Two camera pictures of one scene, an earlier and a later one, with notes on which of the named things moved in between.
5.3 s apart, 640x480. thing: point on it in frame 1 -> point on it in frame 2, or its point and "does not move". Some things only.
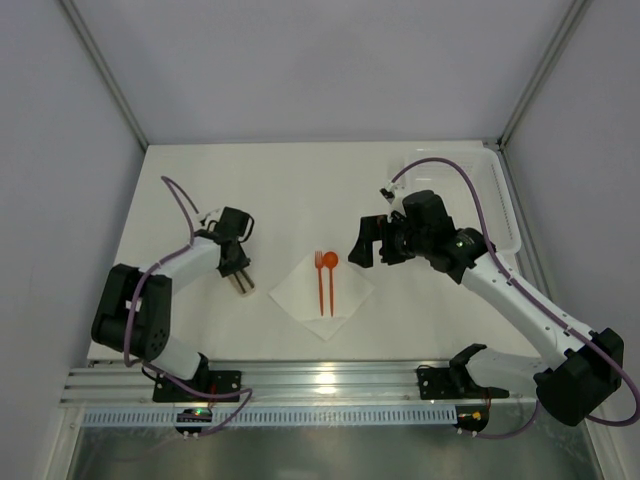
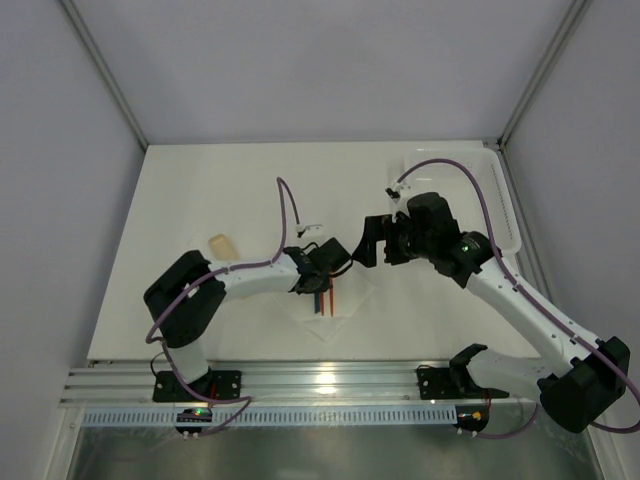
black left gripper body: (235, 265) -> (318, 282)
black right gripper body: (383, 241) does not move
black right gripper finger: (371, 228) does not move
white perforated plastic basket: (485, 169) does not move
